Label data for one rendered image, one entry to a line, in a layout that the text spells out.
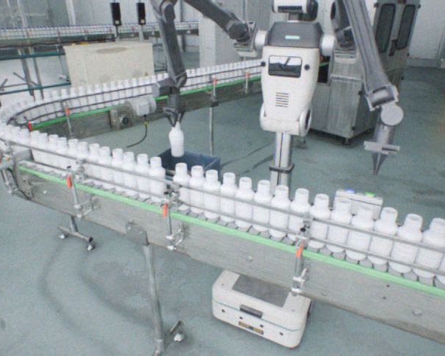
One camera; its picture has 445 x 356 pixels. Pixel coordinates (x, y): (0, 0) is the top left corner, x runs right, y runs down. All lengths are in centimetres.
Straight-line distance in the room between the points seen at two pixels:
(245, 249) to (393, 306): 46
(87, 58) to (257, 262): 426
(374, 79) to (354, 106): 352
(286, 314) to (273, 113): 101
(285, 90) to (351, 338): 142
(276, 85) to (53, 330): 182
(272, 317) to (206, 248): 78
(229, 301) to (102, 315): 80
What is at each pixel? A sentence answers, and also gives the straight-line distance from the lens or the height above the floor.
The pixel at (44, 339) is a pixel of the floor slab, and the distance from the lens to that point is 229.
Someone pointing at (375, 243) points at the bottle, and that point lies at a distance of 103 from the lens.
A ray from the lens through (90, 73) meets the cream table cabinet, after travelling 506.
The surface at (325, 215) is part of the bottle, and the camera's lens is 100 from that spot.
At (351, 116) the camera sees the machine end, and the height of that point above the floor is 42.
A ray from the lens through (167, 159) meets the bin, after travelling 190.
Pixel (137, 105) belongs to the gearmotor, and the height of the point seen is 101.
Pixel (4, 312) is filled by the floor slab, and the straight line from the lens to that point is 256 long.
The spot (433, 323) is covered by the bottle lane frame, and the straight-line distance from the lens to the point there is 114.
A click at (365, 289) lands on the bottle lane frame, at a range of 109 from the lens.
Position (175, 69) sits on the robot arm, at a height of 142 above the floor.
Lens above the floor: 164
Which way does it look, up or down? 27 degrees down
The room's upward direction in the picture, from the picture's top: straight up
